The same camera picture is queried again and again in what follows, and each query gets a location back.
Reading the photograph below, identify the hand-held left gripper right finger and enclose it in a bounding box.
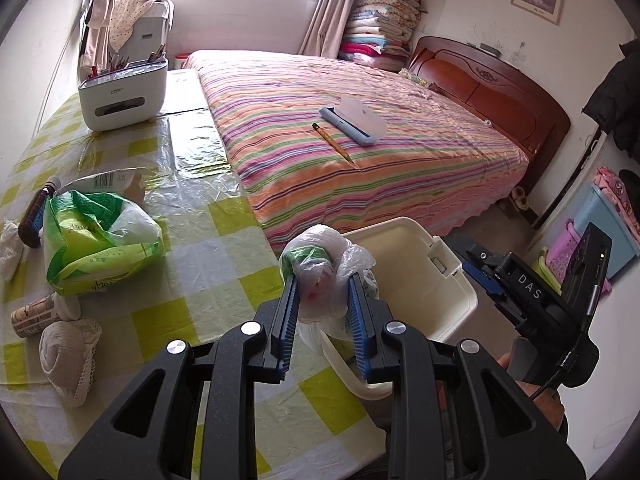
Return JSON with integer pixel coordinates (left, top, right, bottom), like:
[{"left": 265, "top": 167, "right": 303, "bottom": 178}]
[{"left": 346, "top": 272, "right": 586, "bottom": 480}]

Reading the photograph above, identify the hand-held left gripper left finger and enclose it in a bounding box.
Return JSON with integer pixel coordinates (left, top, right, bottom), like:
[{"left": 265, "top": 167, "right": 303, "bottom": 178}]
[{"left": 57, "top": 272, "right": 303, "bottom": 480}]

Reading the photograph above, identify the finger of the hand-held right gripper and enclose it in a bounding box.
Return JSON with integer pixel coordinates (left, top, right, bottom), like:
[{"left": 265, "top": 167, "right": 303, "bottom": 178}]
[
  {"left": 465, "top": 244, "right": 507, "bottom": 268},
  {"left": 461, "top": 257, "right": 503, "bottom": 297}
]

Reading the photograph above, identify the cream plastic bin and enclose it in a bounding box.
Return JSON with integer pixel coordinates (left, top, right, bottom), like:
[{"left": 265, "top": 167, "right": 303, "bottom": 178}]
[{"left": 312, "top": 216, "right": 479, "bottom": 401}]

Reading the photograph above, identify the clear plastic bag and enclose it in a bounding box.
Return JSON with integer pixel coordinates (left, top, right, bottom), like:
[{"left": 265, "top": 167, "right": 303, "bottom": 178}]
[{"left": 278, "top": 225, "right": 378, "bottom": 343}]

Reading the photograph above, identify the white medicine box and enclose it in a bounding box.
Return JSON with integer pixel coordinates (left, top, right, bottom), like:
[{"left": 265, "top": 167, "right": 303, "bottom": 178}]
[{"left": 59, "top": 167, "right": 146, "bottom": 206}]

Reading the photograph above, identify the person's right hand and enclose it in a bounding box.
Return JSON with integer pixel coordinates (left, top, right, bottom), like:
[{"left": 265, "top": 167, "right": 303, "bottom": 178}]
[{"left": 496, "top": 350, "right": 568, "bottom": 441}]

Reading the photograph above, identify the pink and purple basket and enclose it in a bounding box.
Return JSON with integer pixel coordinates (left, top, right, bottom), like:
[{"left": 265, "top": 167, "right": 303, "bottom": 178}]
[{"left": 544, "top": 217, "right": 613, "bottom": 293}]

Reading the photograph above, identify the blue plastic storage box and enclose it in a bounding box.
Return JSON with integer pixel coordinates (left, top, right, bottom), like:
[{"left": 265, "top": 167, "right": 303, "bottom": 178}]
[{"left": 572, "top": 182, "right": 640, "bottom": 281}]

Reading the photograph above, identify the pink printed cloth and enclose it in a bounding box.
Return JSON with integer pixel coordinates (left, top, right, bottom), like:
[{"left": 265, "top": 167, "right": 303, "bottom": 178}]
[{"left": 592, "top": 166, "right": 640, "bottom": 241}]

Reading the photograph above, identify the yellow pencil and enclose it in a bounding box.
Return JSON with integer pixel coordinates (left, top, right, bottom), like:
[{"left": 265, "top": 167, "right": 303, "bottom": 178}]
[{"left": 312, "top": 122, "right": 357, "bottom": 165}]

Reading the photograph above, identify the blue and white device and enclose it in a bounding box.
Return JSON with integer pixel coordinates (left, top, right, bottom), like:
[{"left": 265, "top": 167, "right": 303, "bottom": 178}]
[{"left": 320, "top": 100, "right": 388, "bottom": 147}]

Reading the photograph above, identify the floral pillow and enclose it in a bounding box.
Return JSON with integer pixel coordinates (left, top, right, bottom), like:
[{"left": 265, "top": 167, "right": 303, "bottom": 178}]
[{"left": 400, "top": 67, "right": 443, "bottom": 92}]

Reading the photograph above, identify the green and white plastic bag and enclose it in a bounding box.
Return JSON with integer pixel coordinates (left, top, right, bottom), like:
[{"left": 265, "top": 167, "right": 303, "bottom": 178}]
[{"left": 44, "top": 190, "right": 166, "bottom": 297}]

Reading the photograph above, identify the black jacket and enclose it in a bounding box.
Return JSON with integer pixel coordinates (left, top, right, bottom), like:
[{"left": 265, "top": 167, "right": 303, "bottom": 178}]
[{"left": 582, "top": 37, "right": 640, "bottom": 151}]

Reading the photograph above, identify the white round cap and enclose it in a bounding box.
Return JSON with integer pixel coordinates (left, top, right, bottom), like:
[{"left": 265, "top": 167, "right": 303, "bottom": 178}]
[{"left": 52, "top": 292, "right": 81, "bottom": 322}]

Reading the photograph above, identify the white lace sock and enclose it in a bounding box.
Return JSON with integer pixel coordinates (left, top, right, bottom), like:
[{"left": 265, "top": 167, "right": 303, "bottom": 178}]
[{"left": 39, "top": 316, "right": 103, "bottom": 408}]

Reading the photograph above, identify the stack of folded quilts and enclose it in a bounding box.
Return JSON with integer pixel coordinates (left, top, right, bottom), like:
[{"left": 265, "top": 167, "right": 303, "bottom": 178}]
[{"left": 337, "top": 0, "right": 428, "bottom": 72}]

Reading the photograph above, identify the printed paper roll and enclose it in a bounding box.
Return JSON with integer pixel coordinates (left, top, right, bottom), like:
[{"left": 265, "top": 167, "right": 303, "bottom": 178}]
[{"left": 11, "top": 294, "right": 57, "bottom": 339}]

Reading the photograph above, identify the brown glass bottle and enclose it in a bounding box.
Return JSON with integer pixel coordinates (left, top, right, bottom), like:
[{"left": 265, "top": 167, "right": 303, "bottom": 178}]
[{"left": 17, "top": 176, "right": 60, "bottom": 250}]

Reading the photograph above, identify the white desk organizer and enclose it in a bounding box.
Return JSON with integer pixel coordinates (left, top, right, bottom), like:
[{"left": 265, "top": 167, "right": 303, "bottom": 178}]
[{"left": 78, "top": 56, "right": 169, "bottom": 132}]

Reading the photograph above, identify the beige curtain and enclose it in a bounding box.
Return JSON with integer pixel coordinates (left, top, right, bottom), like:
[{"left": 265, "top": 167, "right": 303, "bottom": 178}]
[{"left": 300, "top": 0, "right": 356, "bottom": 58}]

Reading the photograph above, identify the crumpled white tissue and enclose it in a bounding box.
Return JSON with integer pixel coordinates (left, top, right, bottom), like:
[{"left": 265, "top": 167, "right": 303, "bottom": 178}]
[{"left": 0, "top": 219, "right": 30, "bottom": 283}]

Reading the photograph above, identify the bunch of pens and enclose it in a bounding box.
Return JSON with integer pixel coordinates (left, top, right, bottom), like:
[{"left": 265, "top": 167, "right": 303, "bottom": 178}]
[{"left": 87, "top": 45, "right": 166, "bottom": 79}]

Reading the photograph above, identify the white cabinet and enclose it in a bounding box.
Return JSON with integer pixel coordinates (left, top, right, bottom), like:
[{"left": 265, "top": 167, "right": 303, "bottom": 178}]
[{"left": 122, "top": 12, "right": 173, "bottom": 62}]

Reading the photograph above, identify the pink hanging garment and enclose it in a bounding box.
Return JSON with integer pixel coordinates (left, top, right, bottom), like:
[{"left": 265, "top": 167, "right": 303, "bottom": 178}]
[{"left": 80, "top": 0, "right": 117, "bottom": 79}]

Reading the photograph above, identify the dotted cream cloth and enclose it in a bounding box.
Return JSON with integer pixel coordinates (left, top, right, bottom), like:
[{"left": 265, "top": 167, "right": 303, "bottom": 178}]
[{"left": 109, "top": 0, "right": 171, "bottom": 53}]

